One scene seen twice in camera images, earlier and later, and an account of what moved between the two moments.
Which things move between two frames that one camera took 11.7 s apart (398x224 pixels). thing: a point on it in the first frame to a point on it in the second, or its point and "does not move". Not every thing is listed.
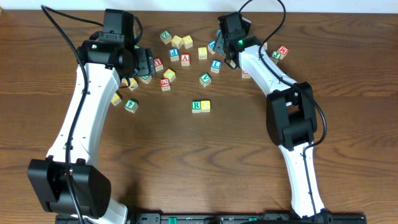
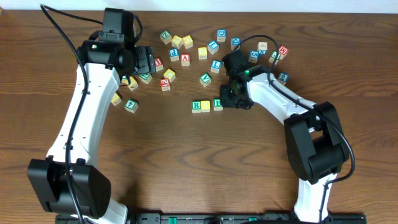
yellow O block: [205, 106] does not move
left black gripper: [146, 62] does not move
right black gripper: [217, 46] to [226, 102]
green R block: [196, 106] does not move
